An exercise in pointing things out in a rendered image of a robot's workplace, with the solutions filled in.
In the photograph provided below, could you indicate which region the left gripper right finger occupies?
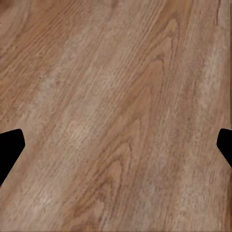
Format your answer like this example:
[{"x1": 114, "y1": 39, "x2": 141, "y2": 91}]
[{"x1": 217, "y1": 128, "x2": 232, "y2": 167}]

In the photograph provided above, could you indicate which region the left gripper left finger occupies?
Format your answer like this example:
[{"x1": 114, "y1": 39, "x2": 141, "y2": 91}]
[{"x1": 0, "y1": 129, "x2": 25, "y2": 186}]

